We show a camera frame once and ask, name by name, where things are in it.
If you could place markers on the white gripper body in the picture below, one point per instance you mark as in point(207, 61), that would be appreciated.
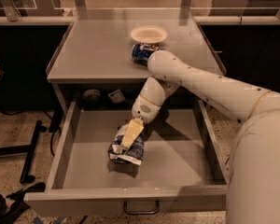
point(144, 110)

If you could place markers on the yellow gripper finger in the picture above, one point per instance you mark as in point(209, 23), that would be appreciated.
point(134, 128)

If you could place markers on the blue chip bag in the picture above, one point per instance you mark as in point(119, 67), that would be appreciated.
point(122, 155)

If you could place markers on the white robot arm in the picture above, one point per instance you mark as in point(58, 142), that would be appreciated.
point(254, 181)

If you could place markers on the black items behind drawer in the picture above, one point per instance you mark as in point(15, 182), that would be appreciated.
point(95, 98)

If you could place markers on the grey open top drawer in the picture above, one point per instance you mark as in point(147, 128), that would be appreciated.
point(182, 166)

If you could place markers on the blue soda can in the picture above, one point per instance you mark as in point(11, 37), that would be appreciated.
point(141, 52)

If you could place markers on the white paper bowl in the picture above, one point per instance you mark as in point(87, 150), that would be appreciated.
point(148, 34)

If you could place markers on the grey cabinet table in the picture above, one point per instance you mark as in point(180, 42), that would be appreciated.
point(97, 47)

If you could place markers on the black metal stand leg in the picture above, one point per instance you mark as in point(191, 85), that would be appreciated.
point(28, 150)

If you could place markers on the black object bottom left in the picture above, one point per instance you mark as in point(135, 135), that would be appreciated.
point(13, 205)

